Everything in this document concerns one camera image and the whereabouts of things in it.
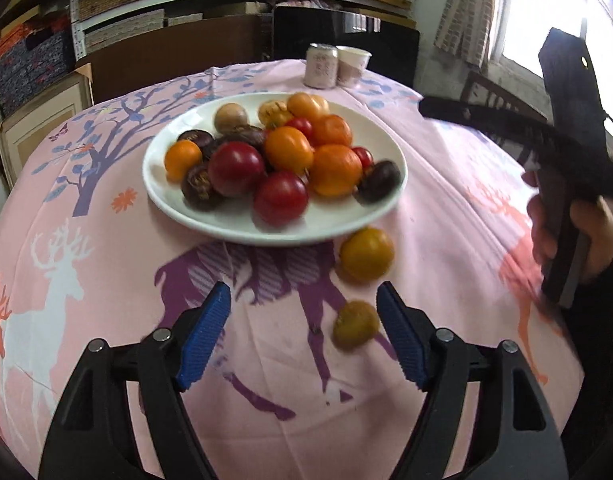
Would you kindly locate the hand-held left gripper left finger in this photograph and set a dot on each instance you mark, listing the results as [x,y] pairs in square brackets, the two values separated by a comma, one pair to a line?
[206,340]

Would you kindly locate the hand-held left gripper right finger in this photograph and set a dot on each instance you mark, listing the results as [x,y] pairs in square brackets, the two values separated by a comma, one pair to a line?
[401,340]

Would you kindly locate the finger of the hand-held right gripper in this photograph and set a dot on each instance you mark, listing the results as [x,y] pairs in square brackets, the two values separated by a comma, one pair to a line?
[486,117]

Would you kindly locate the pale yellow tomato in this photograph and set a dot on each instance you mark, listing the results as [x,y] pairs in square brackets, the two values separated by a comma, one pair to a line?
[356,324]

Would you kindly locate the large yellow tomato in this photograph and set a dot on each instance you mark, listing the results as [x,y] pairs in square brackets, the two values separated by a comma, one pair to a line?
[366,254]

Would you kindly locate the dark brown water chestnut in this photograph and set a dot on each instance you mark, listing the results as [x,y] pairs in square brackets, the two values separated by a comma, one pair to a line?
[244,137]
[195,137]
[201,187]
[379,181]

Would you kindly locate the red cherry tomato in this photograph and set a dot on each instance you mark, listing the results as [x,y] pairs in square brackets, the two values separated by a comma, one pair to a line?
[362,157]

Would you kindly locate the white oval plate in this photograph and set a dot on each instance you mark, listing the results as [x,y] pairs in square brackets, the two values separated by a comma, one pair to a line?
[336,220]

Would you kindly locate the orange mandarin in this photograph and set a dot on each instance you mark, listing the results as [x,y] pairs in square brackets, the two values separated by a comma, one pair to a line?
[335,170]
[331,130]

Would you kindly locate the large red tomato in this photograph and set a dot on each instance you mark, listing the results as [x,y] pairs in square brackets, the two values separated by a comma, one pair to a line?
[236,169]
[280,197]

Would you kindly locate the orange tomato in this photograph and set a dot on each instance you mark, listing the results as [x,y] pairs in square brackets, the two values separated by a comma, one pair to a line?
[288,150]
[183,160]
[306,106]

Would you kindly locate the red tomato with stem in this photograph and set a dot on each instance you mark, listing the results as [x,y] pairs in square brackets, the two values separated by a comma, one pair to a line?
[300,127]

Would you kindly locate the striped yellow pepino melon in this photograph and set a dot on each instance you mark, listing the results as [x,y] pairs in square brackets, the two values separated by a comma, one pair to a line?
[275,112]

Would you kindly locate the person's right hand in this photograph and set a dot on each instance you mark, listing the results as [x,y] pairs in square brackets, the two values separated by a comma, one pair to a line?
[599,240]

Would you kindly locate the dark slatted wooden chair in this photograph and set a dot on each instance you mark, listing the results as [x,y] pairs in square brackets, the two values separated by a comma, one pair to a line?
[479,91]

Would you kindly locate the brick pattern curtain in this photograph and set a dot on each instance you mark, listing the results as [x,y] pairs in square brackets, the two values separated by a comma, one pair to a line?
[466,15]

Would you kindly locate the pink deer print tablecloth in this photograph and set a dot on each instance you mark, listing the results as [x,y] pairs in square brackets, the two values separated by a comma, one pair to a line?
[111,285]

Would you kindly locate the bright window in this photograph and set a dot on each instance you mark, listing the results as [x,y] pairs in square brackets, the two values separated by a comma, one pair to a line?
[526,10]

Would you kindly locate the black chair back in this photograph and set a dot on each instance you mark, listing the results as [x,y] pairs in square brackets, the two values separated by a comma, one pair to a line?
[386,50]

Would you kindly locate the printed paper cup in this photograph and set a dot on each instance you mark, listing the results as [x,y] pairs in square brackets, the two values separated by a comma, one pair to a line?
[351,65]

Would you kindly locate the silver drink can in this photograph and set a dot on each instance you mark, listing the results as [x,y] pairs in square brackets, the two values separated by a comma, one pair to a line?
[321,65]

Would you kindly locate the pink cloth bundle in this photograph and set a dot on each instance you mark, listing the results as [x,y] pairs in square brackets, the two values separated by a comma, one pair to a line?
[306,4]

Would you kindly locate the beige framed panel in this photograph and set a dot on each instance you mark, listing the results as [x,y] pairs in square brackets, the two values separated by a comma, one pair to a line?
[36,115]

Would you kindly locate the dark brown wooden board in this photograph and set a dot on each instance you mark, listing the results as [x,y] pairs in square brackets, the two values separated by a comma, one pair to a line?
[176,55]

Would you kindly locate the row of grey woven boxes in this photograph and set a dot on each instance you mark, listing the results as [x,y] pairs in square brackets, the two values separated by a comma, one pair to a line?
[126,27]

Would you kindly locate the stack of blue patterned boxes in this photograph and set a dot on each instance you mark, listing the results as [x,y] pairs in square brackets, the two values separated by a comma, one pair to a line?
[31,60]

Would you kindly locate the white metal shelving rack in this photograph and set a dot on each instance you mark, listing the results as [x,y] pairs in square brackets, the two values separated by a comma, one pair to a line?
[76,10]

